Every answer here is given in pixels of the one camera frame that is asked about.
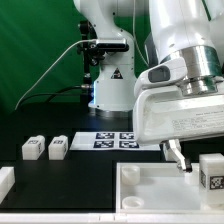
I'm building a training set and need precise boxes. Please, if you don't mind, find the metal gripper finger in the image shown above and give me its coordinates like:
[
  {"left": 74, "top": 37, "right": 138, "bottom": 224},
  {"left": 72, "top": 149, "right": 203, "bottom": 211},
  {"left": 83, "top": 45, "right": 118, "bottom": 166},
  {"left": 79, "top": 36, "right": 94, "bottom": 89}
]
[{"left": 165, "top": 139, "right": 192, "bottom": 173}]

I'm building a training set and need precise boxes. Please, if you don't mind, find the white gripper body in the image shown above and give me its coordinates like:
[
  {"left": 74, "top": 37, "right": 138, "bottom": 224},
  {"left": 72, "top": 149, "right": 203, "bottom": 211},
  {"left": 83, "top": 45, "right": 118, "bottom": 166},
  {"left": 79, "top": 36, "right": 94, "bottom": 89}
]
[{"left": 133, "top": 87, "right": 224, "bottom": 145}]

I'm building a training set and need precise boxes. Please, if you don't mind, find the white square tabletop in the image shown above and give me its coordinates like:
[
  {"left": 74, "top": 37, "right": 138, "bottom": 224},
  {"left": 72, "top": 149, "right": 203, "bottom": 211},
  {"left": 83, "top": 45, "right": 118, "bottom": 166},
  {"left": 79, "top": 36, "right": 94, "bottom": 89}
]
[{"left": 116, "top": 163, "right": 224, "bottom": 214}]

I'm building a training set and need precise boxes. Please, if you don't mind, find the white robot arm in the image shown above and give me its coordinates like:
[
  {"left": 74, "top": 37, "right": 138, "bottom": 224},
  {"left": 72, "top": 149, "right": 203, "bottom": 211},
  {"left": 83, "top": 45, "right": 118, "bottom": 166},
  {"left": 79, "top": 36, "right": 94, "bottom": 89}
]
[{"left": 73, "top": 0, "right": 224, "bottom": 172}]

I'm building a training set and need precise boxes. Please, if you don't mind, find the white sheet with markers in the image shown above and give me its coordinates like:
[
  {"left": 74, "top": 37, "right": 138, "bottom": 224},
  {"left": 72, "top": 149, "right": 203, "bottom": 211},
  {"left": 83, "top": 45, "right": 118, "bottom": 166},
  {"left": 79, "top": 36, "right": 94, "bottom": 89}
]
[{"left": 70, "top": 132, "right": 160, "bottom": 151}]

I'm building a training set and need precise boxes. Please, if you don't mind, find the white left obstacle block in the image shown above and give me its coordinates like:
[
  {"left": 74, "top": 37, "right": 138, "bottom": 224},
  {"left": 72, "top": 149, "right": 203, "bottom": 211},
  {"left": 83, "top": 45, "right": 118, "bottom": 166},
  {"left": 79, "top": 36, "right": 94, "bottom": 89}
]
[{"left": 0, "top": 167, "right": 15, "bottom": 204}]

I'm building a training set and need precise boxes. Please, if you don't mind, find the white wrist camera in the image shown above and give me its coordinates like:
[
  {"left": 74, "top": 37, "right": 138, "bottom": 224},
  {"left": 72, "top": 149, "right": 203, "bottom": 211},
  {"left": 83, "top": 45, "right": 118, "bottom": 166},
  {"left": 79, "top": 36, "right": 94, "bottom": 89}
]
[{"left": 134, "top": 57, "right": 188, "bottom": 97}]

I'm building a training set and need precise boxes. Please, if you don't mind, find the white front rail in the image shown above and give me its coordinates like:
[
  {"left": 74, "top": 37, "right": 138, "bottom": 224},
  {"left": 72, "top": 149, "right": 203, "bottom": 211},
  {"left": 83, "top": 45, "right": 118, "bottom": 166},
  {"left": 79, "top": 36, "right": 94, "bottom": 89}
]
[{"left": 0, "top": 213, "right": 224, "bottom": 224}]

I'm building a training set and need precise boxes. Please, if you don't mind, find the black camera stand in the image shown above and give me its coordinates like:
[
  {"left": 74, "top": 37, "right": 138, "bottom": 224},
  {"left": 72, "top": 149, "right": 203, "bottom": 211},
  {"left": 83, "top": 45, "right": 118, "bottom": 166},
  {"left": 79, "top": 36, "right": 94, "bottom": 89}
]
[{"left": 77, "top": 20, "right": 104, "bottom": 102}]

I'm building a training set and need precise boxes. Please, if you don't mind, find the black cable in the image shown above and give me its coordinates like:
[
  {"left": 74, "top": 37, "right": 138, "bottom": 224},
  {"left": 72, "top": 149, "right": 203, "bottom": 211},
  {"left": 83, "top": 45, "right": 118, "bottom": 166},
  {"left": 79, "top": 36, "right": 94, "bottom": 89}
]
[{"left": 15, "top": 85, "right": 94, "bottom": 111}]

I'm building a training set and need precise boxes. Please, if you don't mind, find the white cable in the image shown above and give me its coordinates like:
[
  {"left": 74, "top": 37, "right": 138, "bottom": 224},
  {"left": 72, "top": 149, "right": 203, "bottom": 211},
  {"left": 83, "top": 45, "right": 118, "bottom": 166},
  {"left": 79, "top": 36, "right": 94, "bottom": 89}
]
[{"left": 14, "top": 39, "right": 98, "bottom": 111}]

